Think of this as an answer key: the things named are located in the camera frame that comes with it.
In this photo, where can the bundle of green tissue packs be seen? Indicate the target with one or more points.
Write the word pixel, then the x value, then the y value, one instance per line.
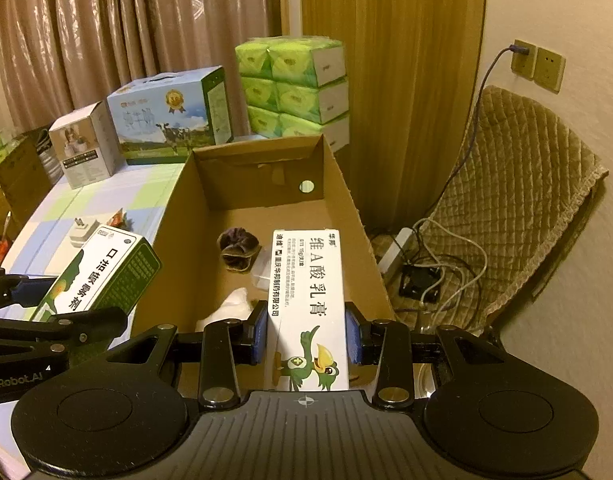
pixel 291 85

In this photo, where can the yellow curtain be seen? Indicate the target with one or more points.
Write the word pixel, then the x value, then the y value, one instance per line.
pixel 396 85

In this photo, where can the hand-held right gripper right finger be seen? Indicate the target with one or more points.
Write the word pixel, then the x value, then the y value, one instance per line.
pixel 353 337

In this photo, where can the brown cardboard box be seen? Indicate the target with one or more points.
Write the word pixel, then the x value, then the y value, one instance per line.
pixel 296 210

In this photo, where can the dark brown hair scrunchie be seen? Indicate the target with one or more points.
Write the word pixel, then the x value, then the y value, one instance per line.
pixel 239 250

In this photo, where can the brown cardboard boxes stack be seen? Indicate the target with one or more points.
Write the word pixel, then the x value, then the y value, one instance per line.
pixel 21 180

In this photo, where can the metal bucket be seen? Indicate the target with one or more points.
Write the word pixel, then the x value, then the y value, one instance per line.
pixel 50 167

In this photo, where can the beige curtain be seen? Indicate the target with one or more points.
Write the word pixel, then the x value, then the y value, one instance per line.
pixel 136 35

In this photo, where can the green mouth spray box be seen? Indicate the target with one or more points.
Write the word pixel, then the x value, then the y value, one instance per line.
pixel 101 270

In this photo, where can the black power adapter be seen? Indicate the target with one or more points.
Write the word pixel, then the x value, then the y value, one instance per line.
pixel 419 282

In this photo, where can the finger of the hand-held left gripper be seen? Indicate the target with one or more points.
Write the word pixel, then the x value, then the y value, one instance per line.
pixel 61 327
pixel 31 290

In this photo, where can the white appliance box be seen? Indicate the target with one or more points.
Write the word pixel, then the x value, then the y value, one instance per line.
pixel 86 150

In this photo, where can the blue milk carton case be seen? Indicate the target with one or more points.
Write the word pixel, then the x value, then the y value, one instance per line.
pixel 161 120

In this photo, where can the quilted brown chair cover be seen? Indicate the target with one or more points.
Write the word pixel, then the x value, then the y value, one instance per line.
pixel 526 200

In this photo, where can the white ointment box green bird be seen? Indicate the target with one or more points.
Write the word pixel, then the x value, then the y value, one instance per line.
pixel 311 285

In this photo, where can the wall socket with plug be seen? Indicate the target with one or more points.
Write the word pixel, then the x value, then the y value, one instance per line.
pixel 550 70

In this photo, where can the white plug adapter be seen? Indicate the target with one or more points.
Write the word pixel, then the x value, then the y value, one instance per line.
pixel 84 235

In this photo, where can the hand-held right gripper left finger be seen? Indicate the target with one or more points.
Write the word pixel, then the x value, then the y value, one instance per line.
pixel 260 335

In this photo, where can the small orange packet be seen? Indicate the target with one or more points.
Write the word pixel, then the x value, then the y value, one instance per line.
pixel 119 219

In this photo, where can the white power strip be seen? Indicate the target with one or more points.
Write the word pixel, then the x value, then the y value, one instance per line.
pixel 394 252

